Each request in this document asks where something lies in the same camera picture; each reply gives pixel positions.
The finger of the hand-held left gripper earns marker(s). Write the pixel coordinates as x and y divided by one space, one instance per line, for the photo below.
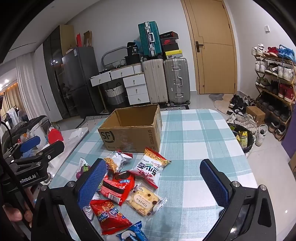
30 143
52 149

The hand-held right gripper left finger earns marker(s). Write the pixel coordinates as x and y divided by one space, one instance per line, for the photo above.
92 183

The dark fridge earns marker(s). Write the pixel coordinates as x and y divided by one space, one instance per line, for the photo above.
81 81

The red paper bag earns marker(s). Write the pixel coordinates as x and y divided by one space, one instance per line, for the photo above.
79 40

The black bag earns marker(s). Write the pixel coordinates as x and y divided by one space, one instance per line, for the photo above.
133 48

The silver suitcase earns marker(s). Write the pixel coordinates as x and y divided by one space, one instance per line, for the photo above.
177 81

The black storage basket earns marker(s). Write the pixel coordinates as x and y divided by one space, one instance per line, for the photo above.
133 59

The blue cookie packet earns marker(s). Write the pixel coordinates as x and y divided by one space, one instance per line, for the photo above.
133 234

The red round biscuit packet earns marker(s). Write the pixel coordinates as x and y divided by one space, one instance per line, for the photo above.
111 216

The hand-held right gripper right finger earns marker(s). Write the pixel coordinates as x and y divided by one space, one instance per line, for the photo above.
215 183

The red chocolate cookie packet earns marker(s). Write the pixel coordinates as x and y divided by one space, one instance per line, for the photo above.
115 187

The teal checked tablecloth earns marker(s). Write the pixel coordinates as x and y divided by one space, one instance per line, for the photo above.
196 139

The grey cloud-shaped mat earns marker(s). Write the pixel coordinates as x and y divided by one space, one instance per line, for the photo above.
219 102

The grey noodle snack packet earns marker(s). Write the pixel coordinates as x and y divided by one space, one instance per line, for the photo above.
118 160

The brown printed carton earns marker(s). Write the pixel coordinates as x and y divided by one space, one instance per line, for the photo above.
292 164

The dark curved object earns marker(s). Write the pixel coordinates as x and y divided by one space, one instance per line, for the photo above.
27 125

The teal suitcase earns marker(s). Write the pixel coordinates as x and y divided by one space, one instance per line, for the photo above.
149 39

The white noodle snack packet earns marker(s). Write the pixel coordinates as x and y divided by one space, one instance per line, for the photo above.
148 171

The dark glass cabinet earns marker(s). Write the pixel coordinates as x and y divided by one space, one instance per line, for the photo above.
52 81

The white desk with drawers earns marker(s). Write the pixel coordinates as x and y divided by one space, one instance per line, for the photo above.
136 85

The purple flat board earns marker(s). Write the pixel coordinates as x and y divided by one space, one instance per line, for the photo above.
289 143

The beige suitcase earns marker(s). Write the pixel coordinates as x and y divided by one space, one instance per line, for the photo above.
153 81

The beige curtain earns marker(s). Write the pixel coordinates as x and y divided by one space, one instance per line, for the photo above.
12 99

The person's left hand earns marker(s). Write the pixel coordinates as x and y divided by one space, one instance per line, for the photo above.
13 213

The small cardboard box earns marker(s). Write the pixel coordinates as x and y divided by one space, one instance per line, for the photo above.
255 114

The woven laundry basket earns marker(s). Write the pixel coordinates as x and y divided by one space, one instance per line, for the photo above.
115 93

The pile of sneakers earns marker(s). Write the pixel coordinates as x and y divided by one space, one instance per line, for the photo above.
238 104

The rows of sneakers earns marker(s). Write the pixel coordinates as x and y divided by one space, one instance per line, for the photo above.
284 92

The wooden shoe rack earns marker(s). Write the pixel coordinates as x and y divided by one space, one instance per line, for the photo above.
274 93

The black red shoe box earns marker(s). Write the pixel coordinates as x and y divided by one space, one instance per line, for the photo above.
170 41

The white curtain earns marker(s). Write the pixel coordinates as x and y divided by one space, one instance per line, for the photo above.
25 88

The wooden door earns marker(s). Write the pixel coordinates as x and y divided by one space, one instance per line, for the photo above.
215 69

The brown paper bag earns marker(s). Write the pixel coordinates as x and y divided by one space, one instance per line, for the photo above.
87 39

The clear dotted cracker packet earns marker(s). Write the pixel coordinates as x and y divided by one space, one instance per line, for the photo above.
143 199

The grey oval frame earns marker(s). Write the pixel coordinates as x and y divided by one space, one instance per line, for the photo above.
115 49

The purple green snack packet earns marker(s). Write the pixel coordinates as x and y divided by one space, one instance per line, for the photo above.
82 170

